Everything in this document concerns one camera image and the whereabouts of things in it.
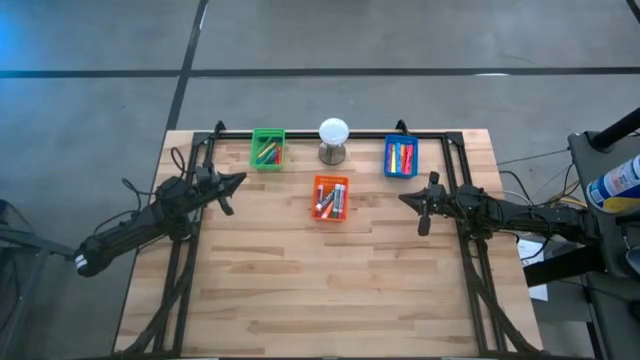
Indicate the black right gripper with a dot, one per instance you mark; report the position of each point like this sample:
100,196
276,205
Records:
442,202

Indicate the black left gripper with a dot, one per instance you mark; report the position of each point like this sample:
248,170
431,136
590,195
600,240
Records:
207,182

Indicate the blue plastic basket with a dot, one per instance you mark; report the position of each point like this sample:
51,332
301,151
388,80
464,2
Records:
401,175

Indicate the pink highlighter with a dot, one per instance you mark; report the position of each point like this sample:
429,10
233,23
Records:
409,159

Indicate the thin teal marker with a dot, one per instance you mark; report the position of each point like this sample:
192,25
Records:
270,159

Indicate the thin yellow marker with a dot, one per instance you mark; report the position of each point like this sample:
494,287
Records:
265,149

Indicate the blue marker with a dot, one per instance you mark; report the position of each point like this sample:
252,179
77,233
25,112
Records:
398,154

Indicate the purple highlighter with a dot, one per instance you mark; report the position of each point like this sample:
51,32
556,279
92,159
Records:
389,156

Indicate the orange marker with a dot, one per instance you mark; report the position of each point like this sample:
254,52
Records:
278,156

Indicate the white marker red cap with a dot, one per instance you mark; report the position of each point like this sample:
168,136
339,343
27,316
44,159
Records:
320,194

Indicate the white marker black cap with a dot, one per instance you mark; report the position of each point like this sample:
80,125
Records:
326,200

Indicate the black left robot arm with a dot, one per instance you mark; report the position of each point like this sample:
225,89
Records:
130,230

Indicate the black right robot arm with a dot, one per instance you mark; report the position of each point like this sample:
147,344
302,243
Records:
530,220

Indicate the green plastic basket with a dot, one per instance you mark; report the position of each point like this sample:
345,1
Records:
270,168

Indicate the orange plastic basket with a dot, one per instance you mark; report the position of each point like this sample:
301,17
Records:
330,180

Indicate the white light bulb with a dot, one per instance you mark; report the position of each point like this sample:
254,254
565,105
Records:
334,132

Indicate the white paper sheet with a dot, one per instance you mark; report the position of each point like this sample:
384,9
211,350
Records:
529,252

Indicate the black flat bar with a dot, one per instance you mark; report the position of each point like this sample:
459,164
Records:
565,270

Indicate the grey side table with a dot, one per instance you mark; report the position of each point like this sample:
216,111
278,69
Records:
607,260

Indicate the white blue spray can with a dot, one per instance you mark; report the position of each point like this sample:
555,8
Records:
617,185

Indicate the black pole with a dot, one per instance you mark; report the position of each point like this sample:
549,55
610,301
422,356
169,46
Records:
617,131

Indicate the black aluminium table frame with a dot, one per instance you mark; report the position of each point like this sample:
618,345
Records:
300,135

